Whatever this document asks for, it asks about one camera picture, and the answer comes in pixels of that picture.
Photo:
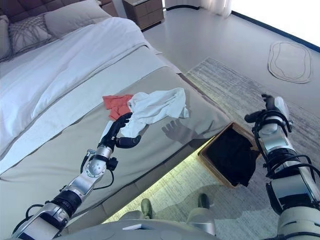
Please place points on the black garment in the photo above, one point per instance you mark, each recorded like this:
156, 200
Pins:
230, 155

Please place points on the grey streaked rug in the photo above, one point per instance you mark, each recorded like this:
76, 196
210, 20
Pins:
237, 95

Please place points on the white oval floor mat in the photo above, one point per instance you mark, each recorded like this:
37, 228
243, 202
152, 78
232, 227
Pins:
290, 62

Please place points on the brown wooden nightstand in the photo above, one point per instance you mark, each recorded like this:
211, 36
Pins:
145, 15

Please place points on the black floor rail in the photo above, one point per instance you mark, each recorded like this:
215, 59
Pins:
275, 28

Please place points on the grey robot torso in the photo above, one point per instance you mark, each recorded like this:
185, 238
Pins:
112, 232

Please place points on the brown upholstered bed frame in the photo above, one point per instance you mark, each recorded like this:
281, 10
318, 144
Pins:
117, 200

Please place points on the large beige pillow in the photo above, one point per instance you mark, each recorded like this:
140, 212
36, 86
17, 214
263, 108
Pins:
3, 37

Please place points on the white textured bed sheet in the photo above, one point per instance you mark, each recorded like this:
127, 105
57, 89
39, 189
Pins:
75, 112

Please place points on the white garment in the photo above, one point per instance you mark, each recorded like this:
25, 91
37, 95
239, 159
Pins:
155, 107

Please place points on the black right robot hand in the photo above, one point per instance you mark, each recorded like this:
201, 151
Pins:
280, 107

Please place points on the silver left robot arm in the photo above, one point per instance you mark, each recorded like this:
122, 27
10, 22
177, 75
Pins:
95, 167

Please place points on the cream drape curtain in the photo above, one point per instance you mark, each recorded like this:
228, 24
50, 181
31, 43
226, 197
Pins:
221, 7

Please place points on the orange red garment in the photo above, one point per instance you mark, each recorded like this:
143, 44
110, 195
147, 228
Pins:
116, 102

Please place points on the brown tufted headboard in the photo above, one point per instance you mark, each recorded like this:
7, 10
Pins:
25, 6

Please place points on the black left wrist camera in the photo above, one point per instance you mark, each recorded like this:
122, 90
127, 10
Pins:
113, 163

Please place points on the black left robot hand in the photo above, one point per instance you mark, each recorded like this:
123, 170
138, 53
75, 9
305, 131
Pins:
112, 135

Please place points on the white duvet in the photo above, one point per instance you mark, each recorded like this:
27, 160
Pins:
62, 62

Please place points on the bed with beige cover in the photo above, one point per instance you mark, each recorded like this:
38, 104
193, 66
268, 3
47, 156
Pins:
75, 140

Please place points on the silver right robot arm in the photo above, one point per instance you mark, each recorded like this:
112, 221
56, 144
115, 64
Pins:
277, 142

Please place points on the grey patterned cushion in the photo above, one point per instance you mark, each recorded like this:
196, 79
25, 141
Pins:
27, 32

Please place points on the silver right robot leg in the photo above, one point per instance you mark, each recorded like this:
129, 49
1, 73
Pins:
202, 220

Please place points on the silver robot leg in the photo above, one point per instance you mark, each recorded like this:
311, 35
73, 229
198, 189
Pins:
202, 220
146, 208

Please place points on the silver left robot leg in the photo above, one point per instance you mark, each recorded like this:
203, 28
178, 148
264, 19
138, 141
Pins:
146, 208

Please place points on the brown wicker basket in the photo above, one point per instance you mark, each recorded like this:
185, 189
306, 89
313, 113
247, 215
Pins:
246, 132

